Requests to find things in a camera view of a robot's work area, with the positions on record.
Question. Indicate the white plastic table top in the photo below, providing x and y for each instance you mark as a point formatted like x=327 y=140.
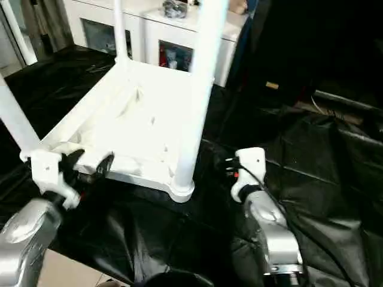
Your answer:
x=137 y=119

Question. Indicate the white plastic table leg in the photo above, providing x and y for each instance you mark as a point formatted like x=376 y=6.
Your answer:
x=15 y=119
x=119 y=30
x=200 y=89

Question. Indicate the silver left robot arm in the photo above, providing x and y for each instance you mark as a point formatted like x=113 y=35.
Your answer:
x=24 y=239

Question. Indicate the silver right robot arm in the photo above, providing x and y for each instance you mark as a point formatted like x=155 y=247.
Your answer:
x=269 y=227

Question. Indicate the black plastic mat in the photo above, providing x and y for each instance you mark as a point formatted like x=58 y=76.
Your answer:
x=299 y=179

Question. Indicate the small yellow label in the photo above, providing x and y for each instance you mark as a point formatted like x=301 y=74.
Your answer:
x=272 y=85

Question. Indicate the red bottle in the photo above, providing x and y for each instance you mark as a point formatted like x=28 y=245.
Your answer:
x=163 y=57

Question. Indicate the white glass-door cabinet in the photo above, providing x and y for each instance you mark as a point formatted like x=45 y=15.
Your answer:
x=90 y=24

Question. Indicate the tan plush toy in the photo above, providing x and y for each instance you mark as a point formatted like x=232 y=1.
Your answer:
x=238 y=6

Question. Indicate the small grey container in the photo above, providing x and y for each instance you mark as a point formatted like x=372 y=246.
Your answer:
x=175 y=7

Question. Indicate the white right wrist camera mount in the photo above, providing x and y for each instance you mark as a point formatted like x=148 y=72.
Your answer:
x=251 y=164

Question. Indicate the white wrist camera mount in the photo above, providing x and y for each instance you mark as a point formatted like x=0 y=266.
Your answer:
x=251 y=164
x=48 y=170

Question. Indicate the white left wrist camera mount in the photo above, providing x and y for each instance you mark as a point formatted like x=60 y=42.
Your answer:
x=48 y=170

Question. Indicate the dark metal rail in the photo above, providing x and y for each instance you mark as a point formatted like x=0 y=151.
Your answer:
x=347 y=100

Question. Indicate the white door frame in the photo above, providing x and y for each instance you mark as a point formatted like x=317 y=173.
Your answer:
x=18 y=36

